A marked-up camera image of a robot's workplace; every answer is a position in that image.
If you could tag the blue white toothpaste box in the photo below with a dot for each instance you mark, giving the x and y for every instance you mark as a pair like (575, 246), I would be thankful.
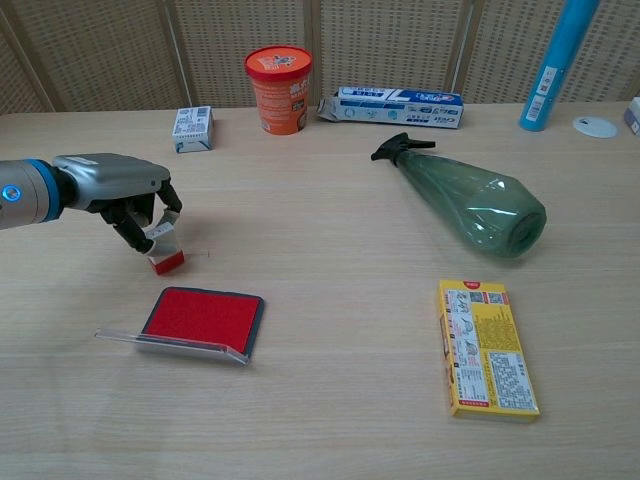
(395, 108)

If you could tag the orange instant noodle cup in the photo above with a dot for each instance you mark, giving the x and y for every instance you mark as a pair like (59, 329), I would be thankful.
(279, 95)

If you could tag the yellow printed flat box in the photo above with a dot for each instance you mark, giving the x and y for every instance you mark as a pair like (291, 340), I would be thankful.
(487, 350)

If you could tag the white box at table edge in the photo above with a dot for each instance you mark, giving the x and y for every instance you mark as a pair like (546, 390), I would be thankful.
(633, 116)

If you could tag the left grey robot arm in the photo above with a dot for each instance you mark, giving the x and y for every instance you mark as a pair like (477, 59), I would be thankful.
(27, 192)

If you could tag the wooden perforated folding screen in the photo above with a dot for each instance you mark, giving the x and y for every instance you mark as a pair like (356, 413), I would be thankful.
(125, 55)

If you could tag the small white blue carton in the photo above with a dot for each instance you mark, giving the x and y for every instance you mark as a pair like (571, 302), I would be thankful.
(192, 128)

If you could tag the green spray bottle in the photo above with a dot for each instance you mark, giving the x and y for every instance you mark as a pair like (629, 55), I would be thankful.
(475, 200)

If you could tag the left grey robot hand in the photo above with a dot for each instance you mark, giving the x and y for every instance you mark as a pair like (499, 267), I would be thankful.
(112, 182)

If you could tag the red ink pad with lid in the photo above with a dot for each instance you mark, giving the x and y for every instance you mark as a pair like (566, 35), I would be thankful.
(200, 316)

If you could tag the white and red stamp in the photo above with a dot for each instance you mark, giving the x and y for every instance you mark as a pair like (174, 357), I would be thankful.
(163, 246)

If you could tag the blue paper roll tube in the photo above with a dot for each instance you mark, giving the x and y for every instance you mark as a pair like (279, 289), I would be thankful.
(550, 65)

